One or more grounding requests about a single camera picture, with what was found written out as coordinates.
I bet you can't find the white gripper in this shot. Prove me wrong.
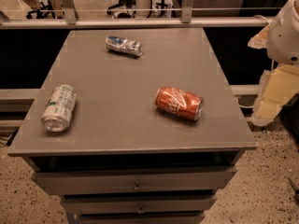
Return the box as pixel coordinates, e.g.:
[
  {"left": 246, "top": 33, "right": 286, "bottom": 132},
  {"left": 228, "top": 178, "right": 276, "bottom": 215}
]
[{"left": 248, "top": 0, "right": 299, "bottom": 127}]

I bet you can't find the silver blue redbull can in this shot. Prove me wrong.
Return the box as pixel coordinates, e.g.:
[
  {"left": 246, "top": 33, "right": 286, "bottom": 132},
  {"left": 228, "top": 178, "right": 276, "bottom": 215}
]
[{"left": 106, "top": 35, "right": 143, "bottom": 57}]

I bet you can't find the red coca-cola can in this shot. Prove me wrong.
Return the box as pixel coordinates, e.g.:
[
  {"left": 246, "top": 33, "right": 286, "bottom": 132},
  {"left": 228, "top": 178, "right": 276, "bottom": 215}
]
[{"left": 155, "top": 87, "right": 204, "bottom": 120}]

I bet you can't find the white green soda can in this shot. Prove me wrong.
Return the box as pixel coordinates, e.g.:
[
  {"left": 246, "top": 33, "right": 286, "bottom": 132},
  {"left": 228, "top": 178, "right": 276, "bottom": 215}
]
[{"left": 41, "top": 84, "right": 77, "bottom": 133}]

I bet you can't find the grey drawer cabinet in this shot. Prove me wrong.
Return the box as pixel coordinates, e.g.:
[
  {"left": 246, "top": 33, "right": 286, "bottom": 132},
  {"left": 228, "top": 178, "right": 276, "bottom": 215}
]
[{"left": 9, "top": 28, "right": 255, "bottom": 224}]

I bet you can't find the black office chair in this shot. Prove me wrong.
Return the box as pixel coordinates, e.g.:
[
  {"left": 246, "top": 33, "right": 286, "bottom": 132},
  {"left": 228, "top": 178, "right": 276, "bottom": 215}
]
[{"left": 107, "top": 0, "right": 135, "bottom": 18}]

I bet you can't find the metal railing frame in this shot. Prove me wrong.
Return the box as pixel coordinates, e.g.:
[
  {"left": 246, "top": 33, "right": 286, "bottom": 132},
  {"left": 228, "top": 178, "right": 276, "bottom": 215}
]
[{"left": 0, "top": 0, "right": 273, "bottom": 30}]

